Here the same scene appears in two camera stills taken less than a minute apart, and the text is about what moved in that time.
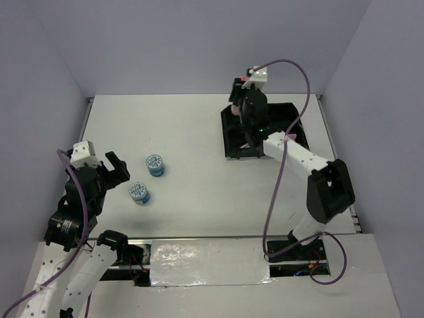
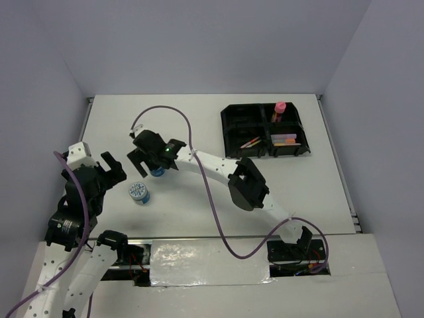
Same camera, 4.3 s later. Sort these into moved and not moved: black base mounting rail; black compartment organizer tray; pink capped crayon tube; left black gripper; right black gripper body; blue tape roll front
Moved: pink capped crayon tube; right black gripper body
Not moved: black compartment organizer tray; left black gripper; blue tape roll front; black base mounting rail
